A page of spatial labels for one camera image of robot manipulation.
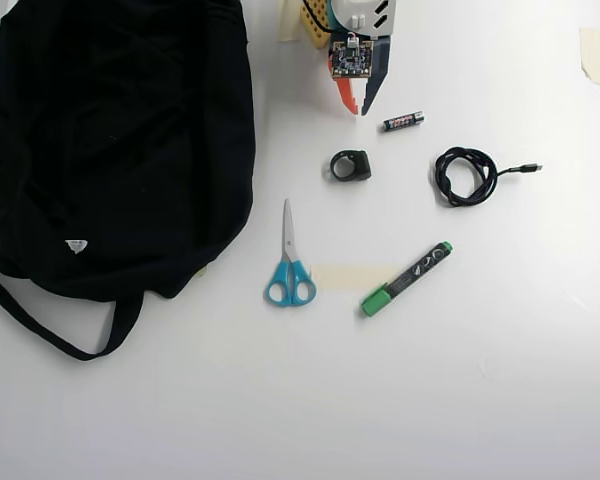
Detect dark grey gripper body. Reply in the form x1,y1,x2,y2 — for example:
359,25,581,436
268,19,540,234
372,33,396,77

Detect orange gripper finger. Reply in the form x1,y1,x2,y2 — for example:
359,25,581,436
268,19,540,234
335,77,360,118

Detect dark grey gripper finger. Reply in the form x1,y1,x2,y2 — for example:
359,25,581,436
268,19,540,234
360,73,393,118

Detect green marker with black barrel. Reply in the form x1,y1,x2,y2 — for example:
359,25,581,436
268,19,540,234
358,240,454,319

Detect black fabric bag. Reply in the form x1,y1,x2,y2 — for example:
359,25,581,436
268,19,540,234
0,0,257,362

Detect black AAA battery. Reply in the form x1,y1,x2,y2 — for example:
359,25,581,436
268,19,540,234
381,111,426,133

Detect yellow perforated base block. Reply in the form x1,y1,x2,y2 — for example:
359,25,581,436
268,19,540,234
299,0,335,52

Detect narrow beige masking tape strip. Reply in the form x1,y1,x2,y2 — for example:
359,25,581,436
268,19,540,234
278,0,302,43

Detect long beige masking tape strip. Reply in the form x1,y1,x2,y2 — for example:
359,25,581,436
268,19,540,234
310,264,400,293

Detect torn beige masking tape piece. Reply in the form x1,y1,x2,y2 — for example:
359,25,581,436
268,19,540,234
578,27,600,89

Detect bare camera circuit board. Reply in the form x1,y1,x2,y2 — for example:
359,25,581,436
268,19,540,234
327,40,375,82

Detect thin black camera cable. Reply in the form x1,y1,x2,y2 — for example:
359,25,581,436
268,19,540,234
311,0,335,37

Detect black plastic ring clamp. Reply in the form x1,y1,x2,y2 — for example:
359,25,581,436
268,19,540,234
322,149,372,184

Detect coiled black USB cable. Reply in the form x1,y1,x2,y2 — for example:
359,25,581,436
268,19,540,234
433,146,544,209

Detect blue handled scissors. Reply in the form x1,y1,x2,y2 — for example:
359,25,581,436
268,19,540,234
264,198,317,307

